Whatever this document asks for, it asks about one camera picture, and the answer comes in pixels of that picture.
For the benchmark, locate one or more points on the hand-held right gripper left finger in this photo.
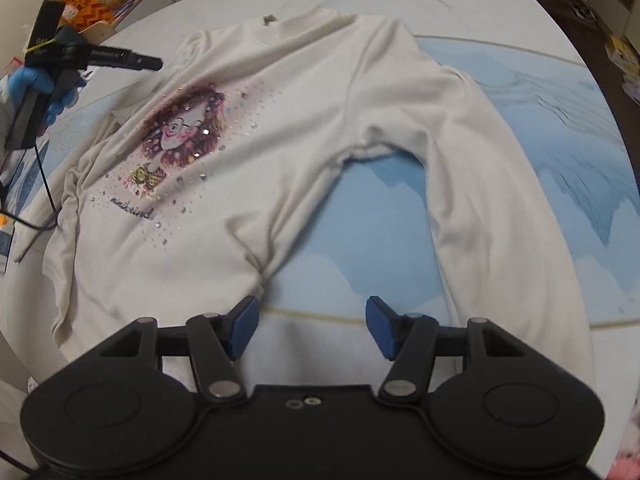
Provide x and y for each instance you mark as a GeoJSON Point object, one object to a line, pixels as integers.
{"type": "Point", "coordinates": [244, 327]}

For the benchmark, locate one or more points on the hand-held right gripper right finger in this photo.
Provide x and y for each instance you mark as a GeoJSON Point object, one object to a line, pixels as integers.
{"type": "Point", "coordinates": [380, 327]}

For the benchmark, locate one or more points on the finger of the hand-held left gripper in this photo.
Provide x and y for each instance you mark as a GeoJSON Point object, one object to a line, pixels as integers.
{"type": "Point", "coordinates": [125, 57]}

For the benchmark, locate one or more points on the white printed sweatshirt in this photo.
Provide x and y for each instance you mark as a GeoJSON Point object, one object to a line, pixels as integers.
{"type": "Point", "coordinates": [310, 125]}

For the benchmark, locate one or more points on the person's left hand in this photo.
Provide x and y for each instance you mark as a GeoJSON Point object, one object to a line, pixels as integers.
{"type": "Point", "coordinates": [31, 80]}

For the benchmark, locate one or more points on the orange snack packet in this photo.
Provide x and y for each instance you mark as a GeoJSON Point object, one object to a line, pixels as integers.
{"type": "Point", "coordinates": [85, 7]}

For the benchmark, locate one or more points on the pink cloth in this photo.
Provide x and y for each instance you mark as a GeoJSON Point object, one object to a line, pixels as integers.
{"type": "Point", "coordinates": [627, 467]}

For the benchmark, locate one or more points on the yellow box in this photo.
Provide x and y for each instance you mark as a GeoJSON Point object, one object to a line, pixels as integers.
{"type": "Point", "coordinates": [622, 54]}

